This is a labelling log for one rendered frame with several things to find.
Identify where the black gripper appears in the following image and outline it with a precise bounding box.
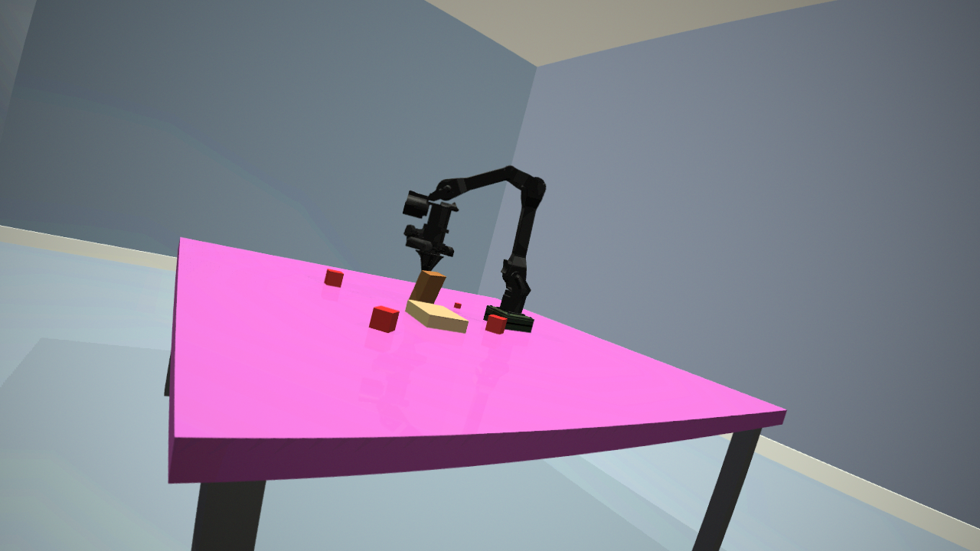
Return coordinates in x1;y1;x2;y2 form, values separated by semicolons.
406;220;454;271

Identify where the tan rectangular board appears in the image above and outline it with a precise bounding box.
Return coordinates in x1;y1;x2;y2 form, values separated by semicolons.
405;300;469;334

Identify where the brown square block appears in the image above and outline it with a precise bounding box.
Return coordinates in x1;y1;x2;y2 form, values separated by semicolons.
409;270;446;305

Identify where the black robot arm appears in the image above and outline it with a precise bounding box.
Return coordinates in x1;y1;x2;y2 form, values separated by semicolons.
403;165;546;316

